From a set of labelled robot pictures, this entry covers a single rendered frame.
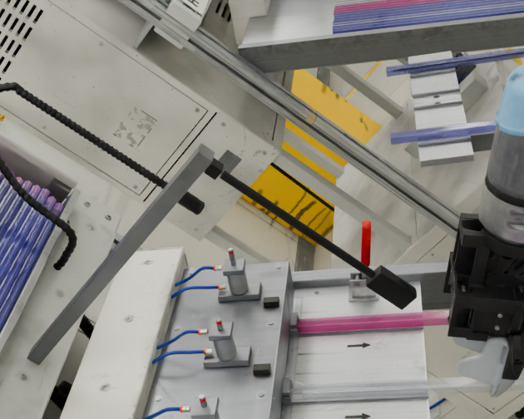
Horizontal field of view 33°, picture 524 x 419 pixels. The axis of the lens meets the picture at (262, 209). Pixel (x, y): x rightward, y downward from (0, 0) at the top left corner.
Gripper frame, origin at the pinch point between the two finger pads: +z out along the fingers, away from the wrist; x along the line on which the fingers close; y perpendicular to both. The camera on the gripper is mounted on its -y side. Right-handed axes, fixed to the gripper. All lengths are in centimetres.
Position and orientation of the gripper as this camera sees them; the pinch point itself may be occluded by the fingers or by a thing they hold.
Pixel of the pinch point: (501, 380)
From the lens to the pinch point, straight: 98.4
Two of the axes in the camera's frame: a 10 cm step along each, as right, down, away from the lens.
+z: -0.3, 8.2, 5.7
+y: -9.9, -0.8, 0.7
